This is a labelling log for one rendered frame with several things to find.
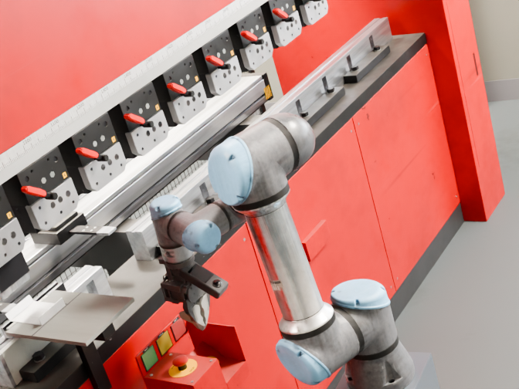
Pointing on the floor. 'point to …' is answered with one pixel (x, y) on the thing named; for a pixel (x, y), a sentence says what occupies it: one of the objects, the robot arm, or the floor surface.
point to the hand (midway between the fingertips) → (204, 326)
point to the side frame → (479, 140)
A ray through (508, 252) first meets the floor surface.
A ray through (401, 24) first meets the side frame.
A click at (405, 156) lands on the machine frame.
